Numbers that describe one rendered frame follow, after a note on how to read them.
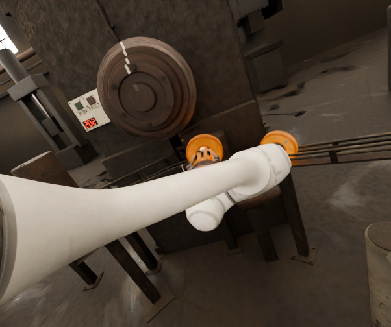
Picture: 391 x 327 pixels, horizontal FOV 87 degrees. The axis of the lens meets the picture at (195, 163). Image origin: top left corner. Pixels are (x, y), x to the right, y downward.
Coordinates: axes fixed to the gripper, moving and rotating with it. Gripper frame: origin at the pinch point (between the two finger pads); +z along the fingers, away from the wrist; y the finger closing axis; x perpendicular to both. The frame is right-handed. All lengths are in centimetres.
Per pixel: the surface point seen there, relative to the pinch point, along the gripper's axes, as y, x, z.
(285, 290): 13, -83, -16
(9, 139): -770, 28, 630
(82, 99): -56, 36, 36
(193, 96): 1.9, 17.4, 22.0
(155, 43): -4.6, 43.4, 23.3
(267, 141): 26.3, -9.3, 6.1
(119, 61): -22, 43, 21
